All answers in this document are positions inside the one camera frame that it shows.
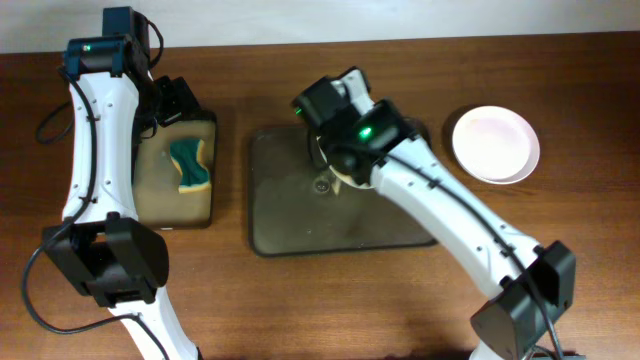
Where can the light grey plate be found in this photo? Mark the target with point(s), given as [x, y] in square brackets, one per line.
[499, 168]

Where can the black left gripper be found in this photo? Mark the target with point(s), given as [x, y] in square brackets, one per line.
[183, 100]

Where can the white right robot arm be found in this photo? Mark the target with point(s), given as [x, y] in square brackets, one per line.
[371, 145]

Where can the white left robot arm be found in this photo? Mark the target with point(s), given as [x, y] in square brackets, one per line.
[101, 247]

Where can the large dark serving tray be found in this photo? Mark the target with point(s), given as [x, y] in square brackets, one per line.
[297, 206]

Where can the black water basin tray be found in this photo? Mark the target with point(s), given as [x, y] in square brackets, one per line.
[155, 188]

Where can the cream white plate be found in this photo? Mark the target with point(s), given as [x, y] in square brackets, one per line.
[318, 156]

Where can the green and yellow sponge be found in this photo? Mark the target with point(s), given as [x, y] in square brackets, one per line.
[187, 155]

